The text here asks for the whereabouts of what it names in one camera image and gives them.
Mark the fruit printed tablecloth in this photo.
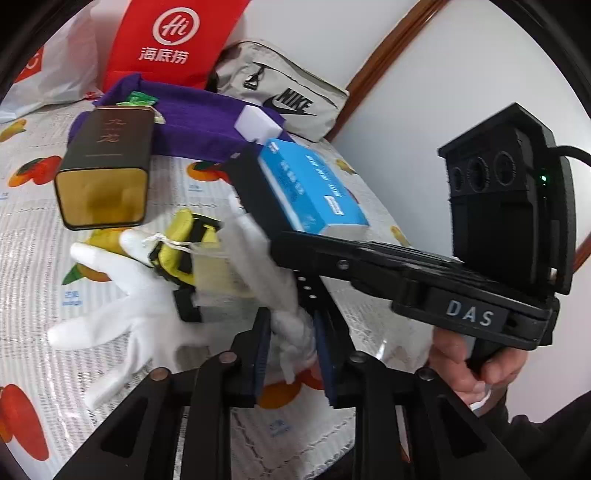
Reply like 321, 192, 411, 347
0, 99, 435, 480

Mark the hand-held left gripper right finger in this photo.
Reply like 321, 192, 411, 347
313, 307, 532, 480

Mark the white plastic shopping bag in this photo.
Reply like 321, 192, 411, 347
0, 9, 105, 123

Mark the purple fabric tray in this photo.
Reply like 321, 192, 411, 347
69, 73, 296, 164

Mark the brown wooden door frame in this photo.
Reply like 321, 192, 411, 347
344, 0, 451, 97

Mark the blue tissue pack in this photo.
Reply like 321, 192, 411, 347
257, 137, 370, 237

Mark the grey waist bag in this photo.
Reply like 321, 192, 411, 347
205, 41, 350, 143

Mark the green snack packet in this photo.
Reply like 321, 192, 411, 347
115, 90, 164, 123

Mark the clear plastic bag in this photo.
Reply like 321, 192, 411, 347
191, 228, 259, 308

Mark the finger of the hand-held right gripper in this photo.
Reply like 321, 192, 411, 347
270, 231, 462, 298
228, 145, 298, 237

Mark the dark green tea tin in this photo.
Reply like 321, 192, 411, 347
54, 105, 155, 230

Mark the white sponge block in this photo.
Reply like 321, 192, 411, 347
235, 104, 287, 143

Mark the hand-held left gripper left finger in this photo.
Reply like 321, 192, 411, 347
53, 307, 273, 480

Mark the person's right hand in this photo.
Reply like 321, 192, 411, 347
427, 323, 527, 408

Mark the yellow toy car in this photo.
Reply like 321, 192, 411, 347
148, 210, 222, 283

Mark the black cable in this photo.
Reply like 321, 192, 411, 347
549, 145, 591, 163

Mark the red paper bag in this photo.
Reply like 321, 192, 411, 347
102, 0, 252, 90

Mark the black watch strap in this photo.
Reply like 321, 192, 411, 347
295, 272, 333, 319
173, 286, 202, 324

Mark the person's right forearm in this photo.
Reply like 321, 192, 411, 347
462, 388, 591, 480

